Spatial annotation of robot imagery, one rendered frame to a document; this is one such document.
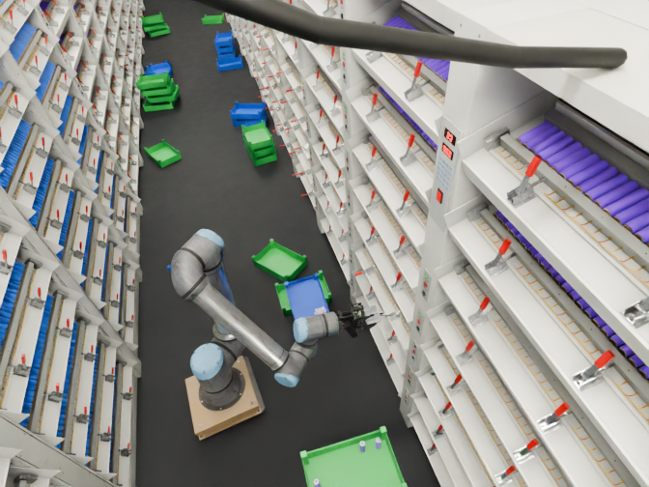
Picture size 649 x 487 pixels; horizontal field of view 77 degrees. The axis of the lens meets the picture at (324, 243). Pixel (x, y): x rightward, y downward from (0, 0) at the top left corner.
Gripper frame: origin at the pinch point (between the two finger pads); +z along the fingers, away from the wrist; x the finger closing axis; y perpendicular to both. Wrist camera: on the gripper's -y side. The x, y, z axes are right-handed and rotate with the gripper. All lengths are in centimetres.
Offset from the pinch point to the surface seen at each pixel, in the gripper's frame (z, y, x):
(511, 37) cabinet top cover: -14, 118, -32
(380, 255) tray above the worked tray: 4.0, 16.8, 18.2
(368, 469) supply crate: -24, -12, -50
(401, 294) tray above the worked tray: 3.9, 16.8, -3.3
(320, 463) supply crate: -39, -14, -43
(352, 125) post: -5, 64, 43
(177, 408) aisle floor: -92, -72, 18
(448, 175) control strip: -10, 87, -24
